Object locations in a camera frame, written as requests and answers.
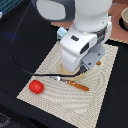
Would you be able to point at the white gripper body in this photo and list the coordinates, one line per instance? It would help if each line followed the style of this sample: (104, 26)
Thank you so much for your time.
(83, 49)

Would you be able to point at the red tomato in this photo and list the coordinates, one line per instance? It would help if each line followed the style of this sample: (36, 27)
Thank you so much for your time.
(36, 87)

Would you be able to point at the light blue cup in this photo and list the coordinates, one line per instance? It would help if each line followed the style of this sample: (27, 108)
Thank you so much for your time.
(61, 32)

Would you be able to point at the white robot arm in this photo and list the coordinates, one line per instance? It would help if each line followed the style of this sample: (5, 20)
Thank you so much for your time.
(91, 28)

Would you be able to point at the brown stove board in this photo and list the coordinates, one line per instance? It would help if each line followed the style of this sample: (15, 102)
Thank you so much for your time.
(118, 33)

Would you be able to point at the beige bowl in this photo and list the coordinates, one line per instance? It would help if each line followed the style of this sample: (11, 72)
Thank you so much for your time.
(124, 16)

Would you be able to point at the fork with wooden handle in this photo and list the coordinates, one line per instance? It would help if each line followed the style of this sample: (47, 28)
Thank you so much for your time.
(74, 84)

